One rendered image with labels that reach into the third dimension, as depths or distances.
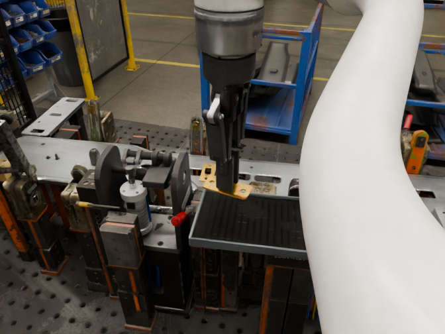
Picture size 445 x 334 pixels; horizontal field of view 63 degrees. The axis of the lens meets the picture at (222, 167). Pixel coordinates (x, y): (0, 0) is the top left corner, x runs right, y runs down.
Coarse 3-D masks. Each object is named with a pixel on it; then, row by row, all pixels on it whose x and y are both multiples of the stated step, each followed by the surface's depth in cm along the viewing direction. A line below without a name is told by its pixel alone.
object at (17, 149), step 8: (0, 120) 86; (8, 120) 87; (0, 128) 84; (8, 128) 86; (0, 136) 86; (8, 136) 86; (0, 144) 88; (8, 144) 88; (16, 144) 89; (8, 152) 90; (16, 152) 89; (16, 160) 91; (24, 160) 92; (24, 168) 93
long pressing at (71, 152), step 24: (24, 144) 116; (48, 144) 116; (72, 144) 116; (96, 144) 116; (120, 144) 117; (48, 168) 106; (192, 168) 106; (240, 168) 106; (264, 168) 106; (288, 168) 106; (432, 192) 98
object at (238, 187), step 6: (210, 180) 65; (204, 186) 64; (210, 186) 64; (234, 186) 64; (240, 186) 64; (246, 186) 64; (222, 192) 63; (228, 192) 63; (234, 192) 63; (240, 192) 63; (246, 192) 63; (240, 198) 62; (246, 198) 62
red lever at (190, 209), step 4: (188, 208) 78; (192, 208) 78; (180, 212) 71; (184, 212) 72; (188, 212) 75; (192, 212) 78; (176, 216) 67; (180, 216) 68; (184, 216) 70; (172, 220) 67; (176, 220) 66; (180, 220) 67; (184, 220) 70; (172, 224) 67; (176, 224) 66; (180, 224) 67
